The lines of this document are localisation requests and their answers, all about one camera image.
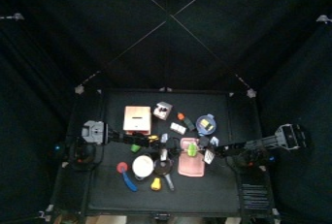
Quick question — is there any white bowl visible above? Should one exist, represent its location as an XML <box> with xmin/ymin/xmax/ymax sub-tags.
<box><xmin>132</xmin><ymin>154</ymin><xmax>156</xmax><ymax>181</ymax></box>

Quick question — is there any thin diagonal frame cord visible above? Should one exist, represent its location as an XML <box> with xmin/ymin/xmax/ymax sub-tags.
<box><xmin>121</xmin><ymin>0</ymin><xmax>252</xmax><ymax>90</ymax></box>
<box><xmin>81</xmin><ymin>0</ymin><xmax>231</xmax><ymax>86</ymax></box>

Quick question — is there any green toy starfruit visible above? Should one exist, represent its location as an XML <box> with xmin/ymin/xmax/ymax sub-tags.
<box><xmin>187</xmin><ymin>142</ymin><xmax>200</xmax><ymax>157</ymax></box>

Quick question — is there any pink cutting board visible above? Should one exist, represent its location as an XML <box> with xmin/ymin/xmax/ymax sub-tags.
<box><xmin>179</xmin><ymin>137</ymin><xmax>207</xmax><ymax>178</ymax></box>

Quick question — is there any red and blue spoon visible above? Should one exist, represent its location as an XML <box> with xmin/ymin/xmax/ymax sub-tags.
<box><xmin>116</xmin><ymin>161</ymin><xmax>140</xmax><ymax>193</ymax></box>

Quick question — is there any yellow toy pear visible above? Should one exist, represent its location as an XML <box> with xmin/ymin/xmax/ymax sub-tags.
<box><xmin>149</xmin><ymin>176</ymin><xmax>164</xmax><ymax>192</ymax></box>

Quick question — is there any orange and dark green toy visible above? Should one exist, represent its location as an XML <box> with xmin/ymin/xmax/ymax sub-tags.
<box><xmin>177</xmin><ymin>112</ymin><xmax>196</xmax><ymax>132</ymax></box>

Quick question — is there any small white block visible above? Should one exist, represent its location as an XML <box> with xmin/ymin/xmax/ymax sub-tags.
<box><xmin>169</xmin><ymin>122</ymin><xmax>188</xmax><ymax>136</ymax></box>

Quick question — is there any black table edge clamp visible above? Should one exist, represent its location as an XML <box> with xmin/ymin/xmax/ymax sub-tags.
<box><xmin>152</xmin><ymin>212</ymin><xmax>175</xmax><ymax>222</ymax></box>

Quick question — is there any black frying pan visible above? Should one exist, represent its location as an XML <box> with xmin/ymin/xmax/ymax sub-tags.
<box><xmin>153</xmin><ymin>158</ymin><xmax>177</xmax><ymax>192</ymax></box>

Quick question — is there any yellow item in pot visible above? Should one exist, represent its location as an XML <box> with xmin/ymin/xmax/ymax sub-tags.
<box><xmin>200</xmin><ymin>118</ymin><xmax>215</xmax><ymax>131</ymax></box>

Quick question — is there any small grey white toy appliance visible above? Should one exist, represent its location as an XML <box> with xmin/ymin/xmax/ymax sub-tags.
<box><xmin>152</xmin><ymin>101</ymin><xmax>175</xmax><ymax>121</ymax></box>

